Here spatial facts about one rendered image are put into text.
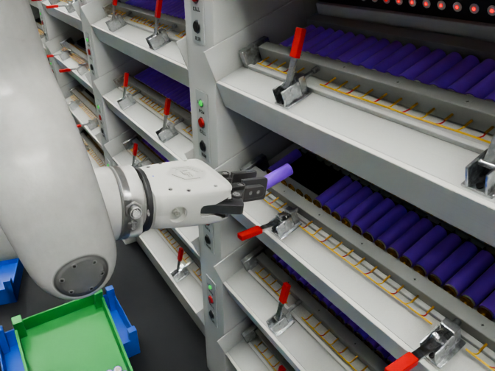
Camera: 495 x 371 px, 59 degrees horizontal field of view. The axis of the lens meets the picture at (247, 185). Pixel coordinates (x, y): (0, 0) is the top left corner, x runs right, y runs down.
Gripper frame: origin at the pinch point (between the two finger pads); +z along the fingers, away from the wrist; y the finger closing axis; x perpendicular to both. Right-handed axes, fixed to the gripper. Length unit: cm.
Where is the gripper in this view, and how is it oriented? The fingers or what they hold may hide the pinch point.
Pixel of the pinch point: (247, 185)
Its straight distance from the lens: 59.5
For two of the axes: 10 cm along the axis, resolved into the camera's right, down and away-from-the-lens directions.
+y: -5.4, -4.0, 7.4
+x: -1.4, 9.1, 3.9
